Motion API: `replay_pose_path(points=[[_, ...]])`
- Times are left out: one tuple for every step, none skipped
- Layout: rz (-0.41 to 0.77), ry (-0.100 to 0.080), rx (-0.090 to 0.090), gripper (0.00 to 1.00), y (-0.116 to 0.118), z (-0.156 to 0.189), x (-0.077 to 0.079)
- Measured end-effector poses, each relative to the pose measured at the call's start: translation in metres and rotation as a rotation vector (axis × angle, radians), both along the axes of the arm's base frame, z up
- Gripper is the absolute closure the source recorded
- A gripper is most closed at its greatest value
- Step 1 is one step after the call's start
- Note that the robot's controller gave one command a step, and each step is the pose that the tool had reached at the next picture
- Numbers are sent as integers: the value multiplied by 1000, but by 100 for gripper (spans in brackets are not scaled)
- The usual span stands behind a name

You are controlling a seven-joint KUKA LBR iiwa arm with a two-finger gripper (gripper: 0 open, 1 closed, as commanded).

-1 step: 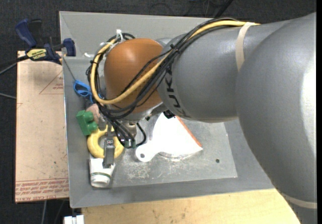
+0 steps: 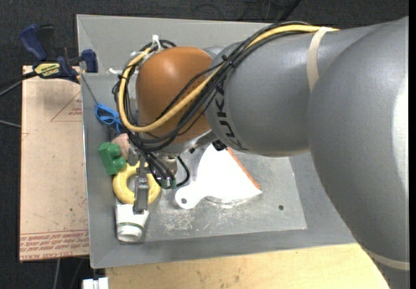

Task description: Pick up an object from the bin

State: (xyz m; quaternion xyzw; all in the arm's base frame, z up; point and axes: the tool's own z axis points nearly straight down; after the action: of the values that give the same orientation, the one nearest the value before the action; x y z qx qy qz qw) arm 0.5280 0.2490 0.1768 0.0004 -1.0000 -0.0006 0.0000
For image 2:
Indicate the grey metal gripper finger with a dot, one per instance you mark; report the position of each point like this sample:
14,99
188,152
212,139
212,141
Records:
141,198

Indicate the pink beige round toy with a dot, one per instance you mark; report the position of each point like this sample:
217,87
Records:
123,145

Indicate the green toy block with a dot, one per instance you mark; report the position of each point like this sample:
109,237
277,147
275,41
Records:
112,158

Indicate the white paper cup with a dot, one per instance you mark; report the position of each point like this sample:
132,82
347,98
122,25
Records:
130,227

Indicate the blue sunglasses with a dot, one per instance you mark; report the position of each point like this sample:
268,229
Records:
105,115

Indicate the brown cardboard board, red print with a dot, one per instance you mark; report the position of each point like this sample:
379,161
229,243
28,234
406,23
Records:
52,167

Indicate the white paddle cutting board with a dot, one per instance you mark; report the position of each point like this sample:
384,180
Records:
224,180

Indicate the grey metal bin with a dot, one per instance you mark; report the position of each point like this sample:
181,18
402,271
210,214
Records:
227,226

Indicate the black cylinder on white bracket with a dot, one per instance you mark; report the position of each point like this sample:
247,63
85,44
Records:
219,145

